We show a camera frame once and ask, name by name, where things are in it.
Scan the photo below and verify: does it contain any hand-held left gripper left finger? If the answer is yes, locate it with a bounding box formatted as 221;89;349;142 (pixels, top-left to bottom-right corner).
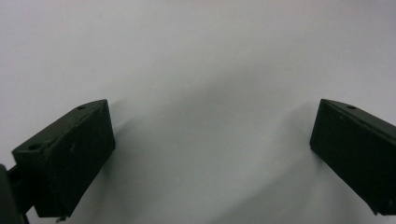
11;99;117;218

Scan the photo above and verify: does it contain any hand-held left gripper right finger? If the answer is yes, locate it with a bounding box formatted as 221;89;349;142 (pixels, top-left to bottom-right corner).
309;98;396;217

